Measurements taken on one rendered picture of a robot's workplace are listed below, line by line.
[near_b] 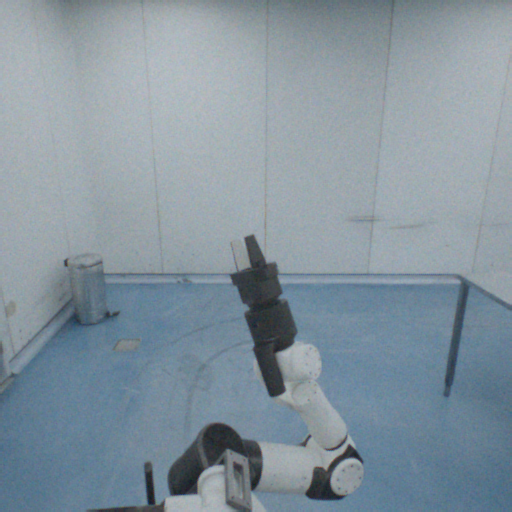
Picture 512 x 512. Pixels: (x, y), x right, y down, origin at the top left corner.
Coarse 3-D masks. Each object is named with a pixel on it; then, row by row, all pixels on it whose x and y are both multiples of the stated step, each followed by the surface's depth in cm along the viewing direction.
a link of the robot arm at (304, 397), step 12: (264, 384) 86; (288, 384) 89; (300, 384) 90; (312, 384) 88; (288, 396) 87; (300, 396) 87; (312, 396) 85; (288, 408) 87; (300, 408) 86; (312, 408) 85
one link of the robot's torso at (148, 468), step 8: (144, 464) 70; (152, 472) 70; (152, 480) 71; (152, 488) 71; (152, 496) 72; (168, 496) 72; (176, 496) 71; (184, 496) 70; (192, 496) 70; (240, 496) 70; (152, 504) 72; (160, 504) 68; (168, 504) 68; (176, 504) 68; (184, 504) 68; (192, 504) 68; (200, 504) 68; (256, 504) 69
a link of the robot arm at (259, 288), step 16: (240, 272) 83; (256, 272) 78; (272, 272) 78; (240, 288) 84; (256, 288) 79; (272, 288) 80; (256, 304) 81; (272, 304) 81; (256, 320) 80; (272, 320) 80; (288, 320) 81
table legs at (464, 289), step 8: (464, 288) 275; (464, 296) 277; (464, 304) 279; (456, 312) 283; (464, 312) 281; (456, 320) 284; (456, 328) 284; (456, 336) 286; (456, 344) 288; (456, 352) 290; (448, 360) 295; (456, 360) 292; (448, 368) 296; (448, 376) 296; (448, 384) 298; (448, 392) 300
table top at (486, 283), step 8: (480, 272) 279; (488, 272) 279; (496, 272) 279; (504, 272) 279; (464, 280) 270; (472, 280) 266; (480, 280) 266; (488, 280) 266; (496, 280) 266; (504, 280) 266; (480, 288) 256; (488, 288) 254; (496, 288) 254; (504, 288) 254; (488, 296) 250; (496, 296) 244; (504, 296) 243; (504, 304) 238
